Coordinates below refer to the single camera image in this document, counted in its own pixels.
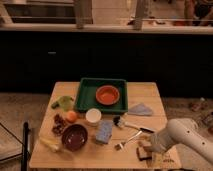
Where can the silver fork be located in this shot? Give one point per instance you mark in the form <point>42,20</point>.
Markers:
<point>122,144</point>

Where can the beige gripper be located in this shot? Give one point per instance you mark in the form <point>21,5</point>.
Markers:
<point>157,144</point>

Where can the orange bowl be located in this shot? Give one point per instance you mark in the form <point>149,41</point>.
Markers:
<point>107,95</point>

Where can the black chair frame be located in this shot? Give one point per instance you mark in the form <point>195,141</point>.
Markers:
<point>24,154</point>

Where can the green toy vegetable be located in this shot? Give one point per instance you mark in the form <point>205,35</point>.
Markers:
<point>64,102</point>

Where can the grey blue cloth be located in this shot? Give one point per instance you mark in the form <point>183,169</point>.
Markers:
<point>140,110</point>

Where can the green plastic tray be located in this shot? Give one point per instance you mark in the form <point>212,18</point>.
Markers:
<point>86,95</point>

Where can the black handled dish brush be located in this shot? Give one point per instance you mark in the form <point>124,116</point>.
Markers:
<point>121,123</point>

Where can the white cup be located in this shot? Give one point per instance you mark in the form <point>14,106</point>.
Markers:
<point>93,116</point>

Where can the brown toy grapes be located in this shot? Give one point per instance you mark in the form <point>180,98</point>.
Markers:
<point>59,125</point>

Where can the orange fruit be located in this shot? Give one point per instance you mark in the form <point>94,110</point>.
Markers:
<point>71,116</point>

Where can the blue sponge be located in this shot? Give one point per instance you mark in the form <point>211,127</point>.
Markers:
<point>104,131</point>

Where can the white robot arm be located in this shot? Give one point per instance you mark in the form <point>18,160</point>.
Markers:
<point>182,131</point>

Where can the purple bowl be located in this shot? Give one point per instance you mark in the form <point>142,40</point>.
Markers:
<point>74,137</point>

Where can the dark brown board eraser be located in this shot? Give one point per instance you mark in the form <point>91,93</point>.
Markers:
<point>143,151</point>

